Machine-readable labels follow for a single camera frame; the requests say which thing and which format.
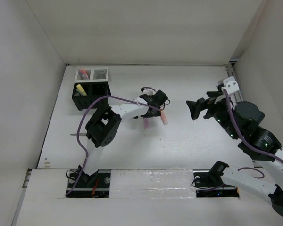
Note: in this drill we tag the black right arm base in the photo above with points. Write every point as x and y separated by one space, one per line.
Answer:
208 182

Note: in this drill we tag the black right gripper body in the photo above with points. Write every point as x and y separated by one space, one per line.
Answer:
222 112

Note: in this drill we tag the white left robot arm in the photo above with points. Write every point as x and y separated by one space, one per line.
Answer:
102 127

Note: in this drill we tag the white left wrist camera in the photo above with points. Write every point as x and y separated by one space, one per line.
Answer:
148 90

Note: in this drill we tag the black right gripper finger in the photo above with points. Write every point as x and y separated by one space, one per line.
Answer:
211 111
196 107

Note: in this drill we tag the red double-tip pen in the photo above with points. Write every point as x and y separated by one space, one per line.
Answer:
81 74

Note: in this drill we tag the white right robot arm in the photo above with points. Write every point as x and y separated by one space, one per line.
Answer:
242 121

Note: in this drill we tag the black mesh organizer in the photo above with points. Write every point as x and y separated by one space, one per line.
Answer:
94 90

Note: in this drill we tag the orange double-tip pen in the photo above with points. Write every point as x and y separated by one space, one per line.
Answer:
85 75

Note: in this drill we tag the black scissors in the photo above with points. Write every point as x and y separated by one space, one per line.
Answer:
78 134

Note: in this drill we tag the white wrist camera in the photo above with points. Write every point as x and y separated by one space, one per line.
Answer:
148 90
229 84

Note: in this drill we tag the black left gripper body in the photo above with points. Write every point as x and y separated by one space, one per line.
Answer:
156 113

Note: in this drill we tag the purple highlighter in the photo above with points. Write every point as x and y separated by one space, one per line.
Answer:
146 123

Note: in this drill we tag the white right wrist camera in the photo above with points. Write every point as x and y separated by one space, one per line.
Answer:
229 84

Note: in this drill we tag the yellow highlighter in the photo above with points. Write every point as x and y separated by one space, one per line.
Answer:
80 90

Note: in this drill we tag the white mesh organizer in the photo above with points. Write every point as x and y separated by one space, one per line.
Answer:
95 74

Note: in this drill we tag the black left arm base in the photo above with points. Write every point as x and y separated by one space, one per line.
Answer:
96 185

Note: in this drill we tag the orange highlighter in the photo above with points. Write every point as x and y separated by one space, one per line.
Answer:
163 118

